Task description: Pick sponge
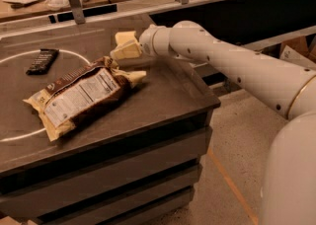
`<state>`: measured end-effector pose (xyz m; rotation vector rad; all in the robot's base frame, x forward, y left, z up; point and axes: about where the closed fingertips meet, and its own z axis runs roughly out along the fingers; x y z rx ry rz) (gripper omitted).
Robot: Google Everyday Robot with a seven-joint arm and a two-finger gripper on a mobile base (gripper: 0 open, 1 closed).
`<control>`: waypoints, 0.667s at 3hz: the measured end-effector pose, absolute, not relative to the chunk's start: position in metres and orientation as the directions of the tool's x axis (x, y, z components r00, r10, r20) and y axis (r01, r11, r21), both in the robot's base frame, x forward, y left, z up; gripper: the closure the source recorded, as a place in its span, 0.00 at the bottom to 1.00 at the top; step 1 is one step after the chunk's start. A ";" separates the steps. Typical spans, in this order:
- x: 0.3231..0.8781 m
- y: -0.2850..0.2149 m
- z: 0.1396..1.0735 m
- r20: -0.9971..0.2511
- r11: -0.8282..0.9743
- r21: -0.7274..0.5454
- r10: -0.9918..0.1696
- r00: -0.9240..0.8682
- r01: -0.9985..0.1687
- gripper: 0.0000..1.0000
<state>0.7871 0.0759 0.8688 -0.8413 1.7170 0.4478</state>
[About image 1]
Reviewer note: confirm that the grey slatted table base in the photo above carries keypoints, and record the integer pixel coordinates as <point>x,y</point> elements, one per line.
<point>107,174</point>

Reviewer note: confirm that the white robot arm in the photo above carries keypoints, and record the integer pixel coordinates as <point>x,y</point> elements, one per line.
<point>289,190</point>

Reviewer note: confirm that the yellow sponge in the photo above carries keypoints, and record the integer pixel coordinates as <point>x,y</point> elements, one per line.
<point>124,37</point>

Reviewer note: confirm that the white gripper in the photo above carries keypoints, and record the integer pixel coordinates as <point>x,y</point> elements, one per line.
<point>146,43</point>

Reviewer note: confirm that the brown and yellow snack bag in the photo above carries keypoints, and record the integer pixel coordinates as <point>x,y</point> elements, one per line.
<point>83,93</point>

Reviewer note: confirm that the white cardboard box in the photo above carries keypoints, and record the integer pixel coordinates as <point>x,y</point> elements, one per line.
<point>296,51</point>

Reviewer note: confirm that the grey metal post left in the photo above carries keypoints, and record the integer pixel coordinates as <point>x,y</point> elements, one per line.
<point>77,11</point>

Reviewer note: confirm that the black chocolate bar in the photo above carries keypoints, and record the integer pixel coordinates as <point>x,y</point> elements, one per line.
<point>43,61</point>

